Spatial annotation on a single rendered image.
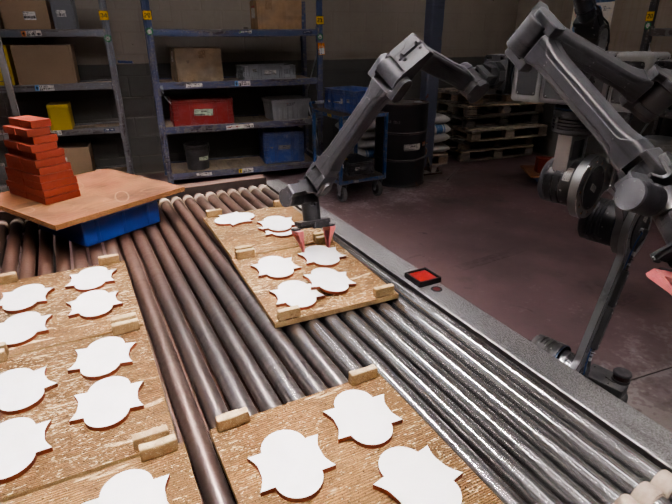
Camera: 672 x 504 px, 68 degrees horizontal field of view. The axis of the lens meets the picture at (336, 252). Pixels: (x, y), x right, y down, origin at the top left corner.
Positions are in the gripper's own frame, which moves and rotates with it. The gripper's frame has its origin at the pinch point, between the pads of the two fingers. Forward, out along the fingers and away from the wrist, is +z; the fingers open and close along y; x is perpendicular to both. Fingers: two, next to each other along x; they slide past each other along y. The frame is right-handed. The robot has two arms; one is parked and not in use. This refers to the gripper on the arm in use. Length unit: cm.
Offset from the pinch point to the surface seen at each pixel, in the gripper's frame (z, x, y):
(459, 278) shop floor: 60, 135, 151
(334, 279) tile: 6.1, -22.1, -3.5
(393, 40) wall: -183, 448, 302
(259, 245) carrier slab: -2.3, 12.0, -15.1
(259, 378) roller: 17, -49, -33
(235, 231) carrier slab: -6.6, 27.0, -19.3
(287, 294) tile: 7.0, -24.0, -17.9
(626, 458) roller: 30, -93, 18
